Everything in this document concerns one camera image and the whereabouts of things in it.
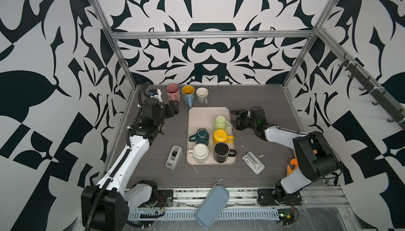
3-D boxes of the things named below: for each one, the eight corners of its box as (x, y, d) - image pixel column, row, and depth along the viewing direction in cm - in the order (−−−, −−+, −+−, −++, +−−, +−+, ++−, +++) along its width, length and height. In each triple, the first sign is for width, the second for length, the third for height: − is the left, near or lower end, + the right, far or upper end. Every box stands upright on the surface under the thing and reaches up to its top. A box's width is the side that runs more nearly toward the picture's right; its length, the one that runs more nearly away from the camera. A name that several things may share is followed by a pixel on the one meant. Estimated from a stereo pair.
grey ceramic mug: (196, 108, 109) (195, 99, 101) (196, 96, 116) (196, 86, 108) (208, 108, 109) (209, 99, 101) (208, 96, 116) (208, 86, 108)
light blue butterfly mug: (182, 109, 107) (180, 99, 100) (183, 94, 116) (182, 85, 108) (194, 109, 107) (193, 99, 100) (194, 94, 116) (194, 85, 108)
